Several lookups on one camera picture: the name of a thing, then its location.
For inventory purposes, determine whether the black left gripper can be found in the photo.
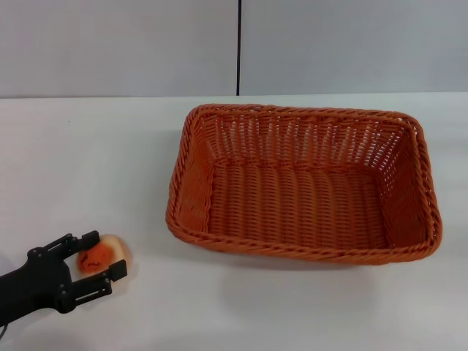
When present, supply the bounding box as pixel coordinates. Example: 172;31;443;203
0;230;129;324

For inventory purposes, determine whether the round bread bun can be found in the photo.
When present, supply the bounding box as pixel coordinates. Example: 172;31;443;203
75;233;133;276

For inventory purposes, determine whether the orange woven plastic basket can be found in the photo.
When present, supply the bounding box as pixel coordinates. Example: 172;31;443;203
165;103;443;271

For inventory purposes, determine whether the black vertical wall strip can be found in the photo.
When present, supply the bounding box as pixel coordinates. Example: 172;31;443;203
235;0;244;97

